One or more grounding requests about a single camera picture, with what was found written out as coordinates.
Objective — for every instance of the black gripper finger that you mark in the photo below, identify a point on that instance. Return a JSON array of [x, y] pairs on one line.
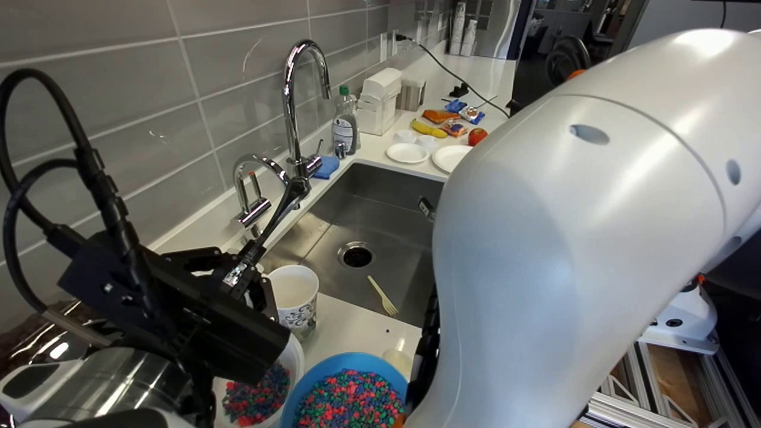
[[199, 260], [261, 298]]

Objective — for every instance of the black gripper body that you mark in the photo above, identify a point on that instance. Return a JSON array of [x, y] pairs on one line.
[[206, 334]]

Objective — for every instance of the silver metal spoon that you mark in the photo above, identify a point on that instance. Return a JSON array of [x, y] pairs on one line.
[[269, 226]]

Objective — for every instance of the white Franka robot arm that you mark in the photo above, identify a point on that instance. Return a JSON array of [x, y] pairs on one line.
[[596, 238]]

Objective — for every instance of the white bowl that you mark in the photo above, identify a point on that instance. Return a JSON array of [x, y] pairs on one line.
[[253, 399]]

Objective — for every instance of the cream plastic spoon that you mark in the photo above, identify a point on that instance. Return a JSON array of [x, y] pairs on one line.
[[383, 298]]

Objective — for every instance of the blue bowl with colourful cereal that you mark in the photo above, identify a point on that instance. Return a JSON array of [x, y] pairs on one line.
[[347, 394]]

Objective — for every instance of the patterned paper cup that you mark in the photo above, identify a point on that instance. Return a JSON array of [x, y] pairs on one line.
[[296, 298]]

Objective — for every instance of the small chrome faucet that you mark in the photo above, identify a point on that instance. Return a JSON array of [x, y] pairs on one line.
[[253, 209]]

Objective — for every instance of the blue sponge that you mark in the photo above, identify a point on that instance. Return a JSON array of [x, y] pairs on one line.
[[325, 166]]

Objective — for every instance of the tall chrome faucet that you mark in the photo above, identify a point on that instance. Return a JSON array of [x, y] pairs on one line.
[[291, 119]]

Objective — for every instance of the clear bottle with green cap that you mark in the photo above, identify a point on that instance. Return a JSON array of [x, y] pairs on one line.
[[343, 131]]

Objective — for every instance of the small white plate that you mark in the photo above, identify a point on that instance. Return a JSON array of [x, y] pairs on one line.
[[408, 153]]

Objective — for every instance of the yellow banana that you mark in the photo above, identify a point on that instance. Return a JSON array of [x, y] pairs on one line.
[[428, 128]]

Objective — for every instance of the large white plate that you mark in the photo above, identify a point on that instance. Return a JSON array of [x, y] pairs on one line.
[[453, 157]]

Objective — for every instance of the orange toy food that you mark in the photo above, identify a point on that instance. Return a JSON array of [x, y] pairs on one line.
[[441, 116]]

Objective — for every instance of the blue packet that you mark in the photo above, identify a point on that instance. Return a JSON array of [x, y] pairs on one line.
[[456, 106], [473, 116]]

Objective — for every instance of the wooden base board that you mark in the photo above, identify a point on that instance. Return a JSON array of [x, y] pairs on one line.
[[668, 383]]

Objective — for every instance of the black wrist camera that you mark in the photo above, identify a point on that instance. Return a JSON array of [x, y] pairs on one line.
[[104, 276]]

